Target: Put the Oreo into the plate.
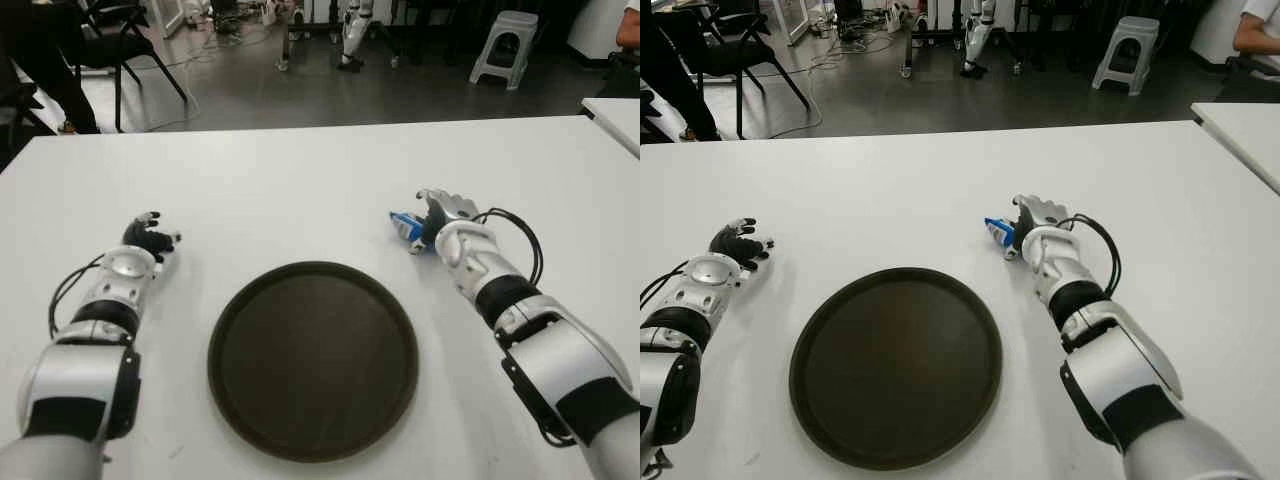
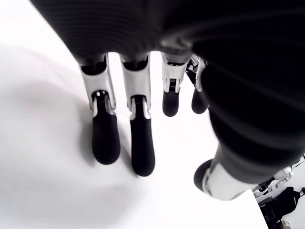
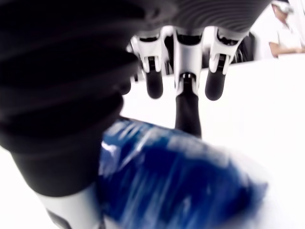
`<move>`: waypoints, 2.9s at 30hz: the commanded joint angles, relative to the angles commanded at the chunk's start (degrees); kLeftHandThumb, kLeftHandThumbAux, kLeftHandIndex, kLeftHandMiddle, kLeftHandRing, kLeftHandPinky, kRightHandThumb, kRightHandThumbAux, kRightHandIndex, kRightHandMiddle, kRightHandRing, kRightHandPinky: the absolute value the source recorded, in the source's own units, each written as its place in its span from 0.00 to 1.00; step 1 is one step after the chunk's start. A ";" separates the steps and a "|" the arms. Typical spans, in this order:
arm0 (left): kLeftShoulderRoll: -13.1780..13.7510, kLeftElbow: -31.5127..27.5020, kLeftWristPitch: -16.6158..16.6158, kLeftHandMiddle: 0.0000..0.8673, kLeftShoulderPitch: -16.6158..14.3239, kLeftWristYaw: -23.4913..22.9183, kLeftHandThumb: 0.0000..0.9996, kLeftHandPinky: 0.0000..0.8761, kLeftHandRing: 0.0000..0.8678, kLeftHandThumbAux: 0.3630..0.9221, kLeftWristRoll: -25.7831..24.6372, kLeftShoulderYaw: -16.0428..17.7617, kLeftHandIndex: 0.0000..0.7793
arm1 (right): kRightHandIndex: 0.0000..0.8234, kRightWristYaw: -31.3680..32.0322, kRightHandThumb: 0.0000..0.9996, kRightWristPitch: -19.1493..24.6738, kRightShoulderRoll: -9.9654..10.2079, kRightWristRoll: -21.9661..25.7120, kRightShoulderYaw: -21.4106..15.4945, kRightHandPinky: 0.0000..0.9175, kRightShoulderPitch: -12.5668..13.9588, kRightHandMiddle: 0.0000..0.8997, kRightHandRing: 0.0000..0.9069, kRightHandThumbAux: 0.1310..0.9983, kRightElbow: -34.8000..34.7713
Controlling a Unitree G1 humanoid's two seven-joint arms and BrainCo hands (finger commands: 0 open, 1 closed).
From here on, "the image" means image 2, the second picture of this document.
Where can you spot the right robot hand black silver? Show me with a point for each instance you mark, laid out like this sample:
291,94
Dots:
263,187

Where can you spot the right robot arm silver black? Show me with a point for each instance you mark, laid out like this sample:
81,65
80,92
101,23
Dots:
284,172

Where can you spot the left robot hand black silver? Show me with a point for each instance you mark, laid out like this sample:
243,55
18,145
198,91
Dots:
190,23

